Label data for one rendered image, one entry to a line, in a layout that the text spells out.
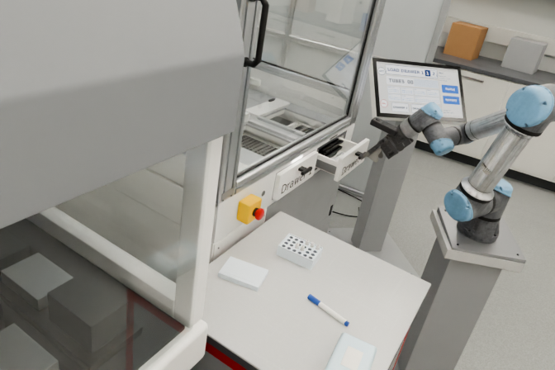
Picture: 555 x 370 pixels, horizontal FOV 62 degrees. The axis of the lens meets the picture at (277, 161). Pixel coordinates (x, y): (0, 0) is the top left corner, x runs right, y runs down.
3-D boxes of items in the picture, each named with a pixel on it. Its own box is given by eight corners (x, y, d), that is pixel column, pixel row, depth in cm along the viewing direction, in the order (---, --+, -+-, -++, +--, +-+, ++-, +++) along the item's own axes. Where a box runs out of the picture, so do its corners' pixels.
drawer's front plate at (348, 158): (364, 160, 209) (370, 139, 204) (337, 182, 186) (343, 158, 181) (360, 159, 210) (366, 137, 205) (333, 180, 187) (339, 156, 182)
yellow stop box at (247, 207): (261, 217, 151) (264, 198, 148) (248, 226, 145) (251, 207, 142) (249, 211, 153) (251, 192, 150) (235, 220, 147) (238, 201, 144)
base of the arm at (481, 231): (491, 222, 183) (500, 201, 178) (502, 246, 170) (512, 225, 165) (453, 215, 184) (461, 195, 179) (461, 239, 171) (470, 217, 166)
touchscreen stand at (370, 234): (419, 282, 268) (481, 121, 222) (348, 285, 255) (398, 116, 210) (382, 230, 310) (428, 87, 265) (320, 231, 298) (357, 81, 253)
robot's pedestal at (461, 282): (443, 348, 225) (500, 220, 191) (457, 404, 198) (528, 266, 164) (382, 336, 225) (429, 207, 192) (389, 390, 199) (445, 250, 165)
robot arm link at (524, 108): (484, 221, 166) (581, 97, 132) (457, 231, 159) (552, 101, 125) (461, 198, 174) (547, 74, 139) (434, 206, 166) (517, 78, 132)
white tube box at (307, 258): (320, 257, 150) (323, 247, 148) (310, 270, 143) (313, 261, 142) (286, 242, 154) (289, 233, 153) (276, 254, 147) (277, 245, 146)
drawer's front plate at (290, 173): (313, 175, 188) (318, 151, 183) (275, 201, 165) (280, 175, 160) (310, 173, 189) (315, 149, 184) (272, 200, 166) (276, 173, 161)
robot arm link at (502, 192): (509, 215, 171) (523, 185, 164) (486, 223, 164) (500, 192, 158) (482, 197, 179) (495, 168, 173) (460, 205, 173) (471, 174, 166)
